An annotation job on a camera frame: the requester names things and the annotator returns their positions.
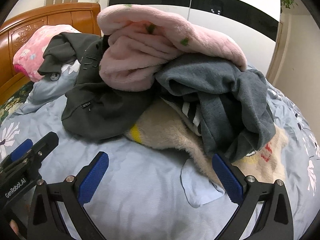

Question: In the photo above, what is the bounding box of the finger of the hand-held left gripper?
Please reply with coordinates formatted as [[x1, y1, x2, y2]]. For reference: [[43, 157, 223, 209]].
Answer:
[[21, 131, 59, 167], [0, 138, 34, 167]]

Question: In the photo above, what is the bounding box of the pink fleece garment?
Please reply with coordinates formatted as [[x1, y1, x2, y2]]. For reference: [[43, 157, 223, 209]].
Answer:
[[96, 4, 248, 92]]

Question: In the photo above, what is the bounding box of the black white striped garment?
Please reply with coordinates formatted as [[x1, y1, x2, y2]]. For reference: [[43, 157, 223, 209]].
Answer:
[[162, 97, 203, 137]]

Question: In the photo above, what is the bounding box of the grey fleece garment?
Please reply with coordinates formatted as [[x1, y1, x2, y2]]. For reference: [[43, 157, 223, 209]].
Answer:
[[155, 54, 277, 163]]

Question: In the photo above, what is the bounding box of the dark olive sweatshirt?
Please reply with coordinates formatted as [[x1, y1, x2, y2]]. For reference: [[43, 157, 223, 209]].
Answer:
[[37, 32, 160, 143]]

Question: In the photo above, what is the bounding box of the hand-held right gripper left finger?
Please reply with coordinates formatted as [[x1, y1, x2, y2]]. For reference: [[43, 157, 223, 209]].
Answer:
[[27, 151, 110, 240]]

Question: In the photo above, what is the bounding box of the pink floral pillow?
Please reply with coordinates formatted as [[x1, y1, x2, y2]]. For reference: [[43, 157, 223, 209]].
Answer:
[[12, 24, 83, 82]]

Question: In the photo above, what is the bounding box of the blue floral duvet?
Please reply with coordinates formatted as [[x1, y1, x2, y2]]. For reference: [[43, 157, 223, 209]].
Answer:
[[0, 61, 320, 240]]

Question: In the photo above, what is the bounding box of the person's left hand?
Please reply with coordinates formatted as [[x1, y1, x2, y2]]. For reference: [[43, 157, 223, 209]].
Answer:
[[7, 219, 22, 238]]

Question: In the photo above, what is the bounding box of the dark green floral sheet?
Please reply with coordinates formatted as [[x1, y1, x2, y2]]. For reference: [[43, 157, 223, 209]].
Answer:
[[0, 80, 34, 127]]

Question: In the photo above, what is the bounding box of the wooden bed headboard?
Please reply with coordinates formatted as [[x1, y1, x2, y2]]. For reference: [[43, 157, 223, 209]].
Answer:
[[0, 1, 102, 105]]

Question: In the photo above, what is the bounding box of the beige fuzzy sweater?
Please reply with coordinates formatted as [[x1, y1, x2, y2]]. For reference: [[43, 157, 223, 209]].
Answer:
[[124, 97, 289, 188]]

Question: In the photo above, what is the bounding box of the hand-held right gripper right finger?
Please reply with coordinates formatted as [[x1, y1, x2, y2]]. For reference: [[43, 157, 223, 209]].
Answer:
[[212, 153, 295, 240]]

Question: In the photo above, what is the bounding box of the white black wardrobe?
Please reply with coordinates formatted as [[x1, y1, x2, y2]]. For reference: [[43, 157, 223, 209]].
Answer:
[[107, 0, 282, 78]]

